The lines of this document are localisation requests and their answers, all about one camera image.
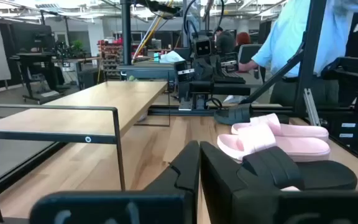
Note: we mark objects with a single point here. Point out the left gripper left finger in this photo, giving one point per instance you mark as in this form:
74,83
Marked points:
186,171

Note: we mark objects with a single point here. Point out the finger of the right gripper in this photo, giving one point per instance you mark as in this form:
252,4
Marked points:
229,62
183,71

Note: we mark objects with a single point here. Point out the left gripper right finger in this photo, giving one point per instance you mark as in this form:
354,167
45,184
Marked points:
216,177

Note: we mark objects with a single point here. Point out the pink rubber slide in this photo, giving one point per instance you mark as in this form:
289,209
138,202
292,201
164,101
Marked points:
306,130
290,188
303,149

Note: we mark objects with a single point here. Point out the black rubber slide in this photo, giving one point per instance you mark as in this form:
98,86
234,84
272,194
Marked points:
322,175

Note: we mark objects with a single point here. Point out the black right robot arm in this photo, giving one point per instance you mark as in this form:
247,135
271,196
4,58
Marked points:
228,88

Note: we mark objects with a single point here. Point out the white crumpled cloth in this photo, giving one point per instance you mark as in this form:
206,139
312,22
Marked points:
171,57

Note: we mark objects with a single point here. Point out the grey office chair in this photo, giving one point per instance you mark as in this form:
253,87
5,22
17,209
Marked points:
249,53

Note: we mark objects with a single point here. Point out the grey background table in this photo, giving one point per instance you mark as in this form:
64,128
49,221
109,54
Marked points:
148,72

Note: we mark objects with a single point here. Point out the yellow slanted pole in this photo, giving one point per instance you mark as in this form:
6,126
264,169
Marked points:
152,31

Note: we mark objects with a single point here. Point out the black background pillar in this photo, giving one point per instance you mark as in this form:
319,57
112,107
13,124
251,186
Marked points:
126,31

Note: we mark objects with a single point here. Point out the red storage rack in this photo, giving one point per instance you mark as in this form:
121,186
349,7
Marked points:
110,53

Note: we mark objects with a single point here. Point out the small green potted plant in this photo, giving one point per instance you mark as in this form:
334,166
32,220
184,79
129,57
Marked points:
78,46

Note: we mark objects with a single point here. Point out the black box with white labels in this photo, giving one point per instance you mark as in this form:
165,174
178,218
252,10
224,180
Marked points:
331,130

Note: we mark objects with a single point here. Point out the black equipment stand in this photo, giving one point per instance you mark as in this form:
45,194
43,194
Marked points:
353,74

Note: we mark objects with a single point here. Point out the black standing desk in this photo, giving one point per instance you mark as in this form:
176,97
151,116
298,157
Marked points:
36,55

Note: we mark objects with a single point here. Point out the black monitor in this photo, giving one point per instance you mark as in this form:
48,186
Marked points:
33,37

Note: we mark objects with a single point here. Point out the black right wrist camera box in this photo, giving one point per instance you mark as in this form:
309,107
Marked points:
203,46

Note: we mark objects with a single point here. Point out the wooden shelf with black frame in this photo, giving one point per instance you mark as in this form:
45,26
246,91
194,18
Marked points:
104,99

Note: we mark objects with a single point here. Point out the silver metal bracket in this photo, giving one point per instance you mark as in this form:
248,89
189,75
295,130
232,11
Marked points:
311,107

